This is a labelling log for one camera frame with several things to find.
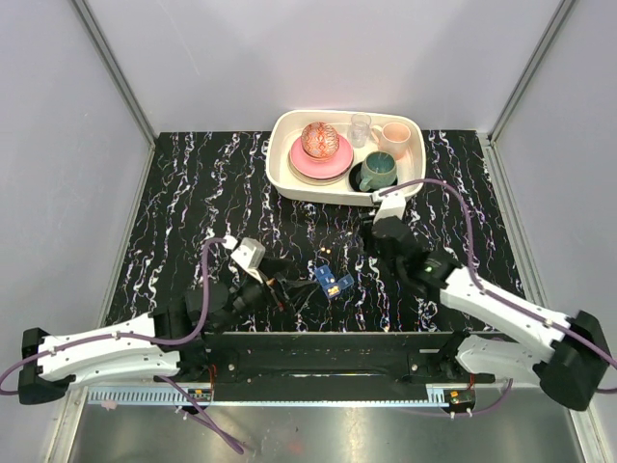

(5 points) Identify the green ceramic mug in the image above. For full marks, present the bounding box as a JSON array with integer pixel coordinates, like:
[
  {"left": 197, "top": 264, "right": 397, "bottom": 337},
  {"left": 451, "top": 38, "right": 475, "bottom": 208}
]
[{"left": 359, "top": 151, "right": 397, "bottom": 192}]

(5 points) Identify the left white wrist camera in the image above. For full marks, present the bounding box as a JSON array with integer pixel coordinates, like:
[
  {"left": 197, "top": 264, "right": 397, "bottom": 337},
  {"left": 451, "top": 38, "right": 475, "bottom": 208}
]
[{"left": 230, "top": 237, "right": 265, "bottom": 284}]

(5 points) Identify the clear drinking glass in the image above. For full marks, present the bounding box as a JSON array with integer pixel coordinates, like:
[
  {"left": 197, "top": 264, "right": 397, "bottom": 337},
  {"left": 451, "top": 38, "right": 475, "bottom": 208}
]
[{"left": 349, "top": 113, "right": 371, "bottom": 149}]

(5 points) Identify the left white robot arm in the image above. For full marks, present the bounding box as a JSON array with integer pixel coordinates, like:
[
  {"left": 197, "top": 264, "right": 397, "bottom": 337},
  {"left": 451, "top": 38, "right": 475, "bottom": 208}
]
[{"left": 17, "top": 259, "right": 318, "bottom": 405}]

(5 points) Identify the orange patterned bowl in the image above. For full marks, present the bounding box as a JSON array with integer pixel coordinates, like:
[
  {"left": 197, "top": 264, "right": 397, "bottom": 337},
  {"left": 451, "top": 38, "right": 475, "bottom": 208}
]
[{"left": 301, "top": 122, "right": 339, "bottom": 161}]

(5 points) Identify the black saucer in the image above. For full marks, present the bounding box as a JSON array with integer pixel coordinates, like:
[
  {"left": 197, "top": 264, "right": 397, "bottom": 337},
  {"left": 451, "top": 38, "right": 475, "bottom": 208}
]
[{"left": 348, "top": 163, "right": 398, "bottom": 193}]

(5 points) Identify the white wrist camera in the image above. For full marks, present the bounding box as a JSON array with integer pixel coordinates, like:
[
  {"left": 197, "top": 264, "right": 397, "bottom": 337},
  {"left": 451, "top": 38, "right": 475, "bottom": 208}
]
[
  {"left": 371, "top": 192, "right": 407, "bottom": 224},
  {"left": 230, "top": 237, "right": 265, "bottom": 284}
]

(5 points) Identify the white slotted cable duct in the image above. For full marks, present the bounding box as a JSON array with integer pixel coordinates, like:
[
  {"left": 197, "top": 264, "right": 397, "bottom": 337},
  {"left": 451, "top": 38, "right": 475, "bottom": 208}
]
[{"left": 87, "top": 387, "right": 447, "bottom": 408}]

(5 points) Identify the pink ceramic mug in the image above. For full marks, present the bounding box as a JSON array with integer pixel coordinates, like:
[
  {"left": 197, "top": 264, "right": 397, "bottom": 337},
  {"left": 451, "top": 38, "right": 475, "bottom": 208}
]
[{"left": 371, "top": 122, "right": 412, "bottom": 160}]

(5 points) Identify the white rectangular dish tub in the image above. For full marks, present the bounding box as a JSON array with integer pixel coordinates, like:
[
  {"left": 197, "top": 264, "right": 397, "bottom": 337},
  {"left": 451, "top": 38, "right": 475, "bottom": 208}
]
[{"left": 265, "top": 110, "right": 427, "bottom": 206}]

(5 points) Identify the blue pill organizer box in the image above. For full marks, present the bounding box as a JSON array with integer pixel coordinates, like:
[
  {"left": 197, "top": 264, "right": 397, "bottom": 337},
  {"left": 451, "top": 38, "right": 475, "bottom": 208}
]
[{"left": 314, "top": 265, "right": 354, "bottom": 300}]

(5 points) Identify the purple cable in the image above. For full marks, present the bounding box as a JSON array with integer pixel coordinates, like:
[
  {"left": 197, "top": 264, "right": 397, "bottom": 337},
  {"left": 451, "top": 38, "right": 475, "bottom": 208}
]
[
  {"left": 378, "top": 177, "right": 617, "bottom": 420},
  {"left": 0, "top": 236, "right": 245, "bottom": 454}
]

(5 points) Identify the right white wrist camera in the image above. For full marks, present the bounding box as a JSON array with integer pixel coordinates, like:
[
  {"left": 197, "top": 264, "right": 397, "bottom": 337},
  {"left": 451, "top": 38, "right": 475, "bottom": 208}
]
[{"left": 371, "top": 192, "right": 407, "bottom": 224}]

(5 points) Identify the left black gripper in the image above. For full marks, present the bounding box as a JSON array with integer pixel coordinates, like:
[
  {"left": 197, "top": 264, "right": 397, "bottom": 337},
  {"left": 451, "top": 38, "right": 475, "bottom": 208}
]
[{"left": 215, "top": 258, "right": 319, "bottom": 336}]

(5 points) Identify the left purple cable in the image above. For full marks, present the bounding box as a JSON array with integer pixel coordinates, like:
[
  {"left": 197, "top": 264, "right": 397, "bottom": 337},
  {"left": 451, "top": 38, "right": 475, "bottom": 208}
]
[{"left": 0, "top": 236, "right": 245, "bottom": 454}]

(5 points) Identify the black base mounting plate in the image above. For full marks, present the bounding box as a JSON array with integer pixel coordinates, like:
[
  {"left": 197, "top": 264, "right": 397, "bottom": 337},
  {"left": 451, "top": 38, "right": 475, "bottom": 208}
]
[{"left": 173, "top": 332, "right": 495, "bottom": 405}]

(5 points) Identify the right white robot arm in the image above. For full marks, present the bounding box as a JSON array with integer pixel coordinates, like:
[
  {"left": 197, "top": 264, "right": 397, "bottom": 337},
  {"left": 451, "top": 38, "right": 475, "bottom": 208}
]
[{"left": 361, "top": 214, "right": 612, "bottom": 411}]

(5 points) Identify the cream plate under pink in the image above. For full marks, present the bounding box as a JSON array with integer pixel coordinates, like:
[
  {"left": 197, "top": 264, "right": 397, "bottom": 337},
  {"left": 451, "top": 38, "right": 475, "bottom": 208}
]
[{"left": 287, "top": 161, "right": 348, "bottom": 186}]

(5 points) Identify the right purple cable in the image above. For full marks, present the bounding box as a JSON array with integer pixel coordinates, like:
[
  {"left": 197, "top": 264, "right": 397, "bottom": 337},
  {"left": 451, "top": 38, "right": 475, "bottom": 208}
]
[{"left": 378, "top": 177, "right": 617, "bottom": 420}]

